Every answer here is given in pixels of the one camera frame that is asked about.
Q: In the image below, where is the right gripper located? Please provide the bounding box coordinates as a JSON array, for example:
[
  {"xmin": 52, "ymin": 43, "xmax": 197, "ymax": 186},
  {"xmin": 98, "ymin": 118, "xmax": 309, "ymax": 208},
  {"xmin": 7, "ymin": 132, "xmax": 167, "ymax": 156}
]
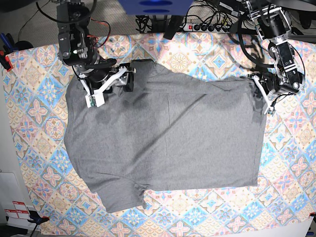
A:
[{"xmin": 74, "ymin": 58, "xmax": 153, "ymax": 108}]

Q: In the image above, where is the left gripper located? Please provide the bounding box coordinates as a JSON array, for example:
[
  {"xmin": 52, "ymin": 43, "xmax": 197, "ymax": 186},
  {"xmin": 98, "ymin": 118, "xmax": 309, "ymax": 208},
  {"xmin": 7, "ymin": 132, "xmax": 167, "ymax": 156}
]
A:
[{"xmin": 252, "ymin": 72, "xmax": 300, "ymax": 115}]

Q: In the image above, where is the grey T-shirt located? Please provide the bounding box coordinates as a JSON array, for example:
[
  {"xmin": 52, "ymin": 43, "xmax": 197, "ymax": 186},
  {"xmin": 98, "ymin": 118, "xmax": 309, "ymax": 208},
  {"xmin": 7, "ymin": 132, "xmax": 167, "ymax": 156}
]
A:
[{"xmin": 64, "ymin": 62, "xmax": 267, "ymax": 213}]

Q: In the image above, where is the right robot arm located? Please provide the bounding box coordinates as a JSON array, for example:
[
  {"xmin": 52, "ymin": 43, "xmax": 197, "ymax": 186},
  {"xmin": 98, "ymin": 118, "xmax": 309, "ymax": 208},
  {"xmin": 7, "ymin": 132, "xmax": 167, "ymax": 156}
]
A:
[{"xmin": 57, "ymin": 0, "xmax": 152, "ymax": 108}]

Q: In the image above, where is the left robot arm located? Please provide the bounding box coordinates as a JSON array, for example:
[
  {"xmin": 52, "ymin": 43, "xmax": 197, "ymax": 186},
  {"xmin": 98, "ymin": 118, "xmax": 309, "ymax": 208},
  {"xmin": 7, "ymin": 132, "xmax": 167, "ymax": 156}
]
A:
[{"xmin": 242, "ymin": 0, "xmax": 305, "ymax": 114}]

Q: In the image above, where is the white power strip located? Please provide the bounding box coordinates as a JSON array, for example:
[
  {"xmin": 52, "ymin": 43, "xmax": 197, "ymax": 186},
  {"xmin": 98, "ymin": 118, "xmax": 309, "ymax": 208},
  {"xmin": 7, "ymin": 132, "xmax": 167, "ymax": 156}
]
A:
[{"xmin": 179, "ymin": 23, "xmax": 231, "ymax": 33}]

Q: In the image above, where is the patterned tile tablecloth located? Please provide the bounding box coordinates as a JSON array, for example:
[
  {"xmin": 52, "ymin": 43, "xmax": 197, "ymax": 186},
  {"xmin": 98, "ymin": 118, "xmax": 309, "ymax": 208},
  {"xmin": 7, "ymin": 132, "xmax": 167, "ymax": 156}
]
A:
[{"xmin": 0, "ymin": 40, "xmax": 316, "ymax": 237}]

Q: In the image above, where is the red clamp left top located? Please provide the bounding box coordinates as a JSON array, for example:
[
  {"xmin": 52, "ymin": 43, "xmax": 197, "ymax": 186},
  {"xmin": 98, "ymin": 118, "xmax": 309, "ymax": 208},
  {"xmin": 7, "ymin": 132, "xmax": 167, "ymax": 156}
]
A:
[{"xmin": 0, "ymin": 55, "xmax": 13, "ymax": 72}]

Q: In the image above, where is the blue clamp bottom left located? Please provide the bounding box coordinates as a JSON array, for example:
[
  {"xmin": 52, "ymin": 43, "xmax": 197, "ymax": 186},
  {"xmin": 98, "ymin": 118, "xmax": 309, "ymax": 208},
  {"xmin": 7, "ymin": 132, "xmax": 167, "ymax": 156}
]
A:
[{"xmin": 28, "ymin": 214, "xmax": 49, "ymax": 225}]

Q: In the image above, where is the white box with red labels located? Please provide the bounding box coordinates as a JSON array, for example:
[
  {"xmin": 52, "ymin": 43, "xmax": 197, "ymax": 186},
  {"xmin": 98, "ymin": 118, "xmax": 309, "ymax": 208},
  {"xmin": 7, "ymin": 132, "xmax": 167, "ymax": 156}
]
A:
[{"xmin": 0, "ymin": 172, "xmax": 35, "ymax": 231}]

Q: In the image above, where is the black centre post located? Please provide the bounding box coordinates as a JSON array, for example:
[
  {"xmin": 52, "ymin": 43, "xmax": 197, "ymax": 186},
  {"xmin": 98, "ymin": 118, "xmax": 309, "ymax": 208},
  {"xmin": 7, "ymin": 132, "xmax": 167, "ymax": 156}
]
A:
[{"xmin": 163, "ymin": 15, "xmax": 184, "ymax": 40}]

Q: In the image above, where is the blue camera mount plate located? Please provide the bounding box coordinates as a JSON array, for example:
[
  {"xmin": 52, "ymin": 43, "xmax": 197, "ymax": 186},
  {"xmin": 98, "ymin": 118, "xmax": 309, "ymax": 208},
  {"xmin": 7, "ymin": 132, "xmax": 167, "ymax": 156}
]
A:
[{"xmin": 118, "ymin": 0, "xmax": 193, "ymax": 16}]

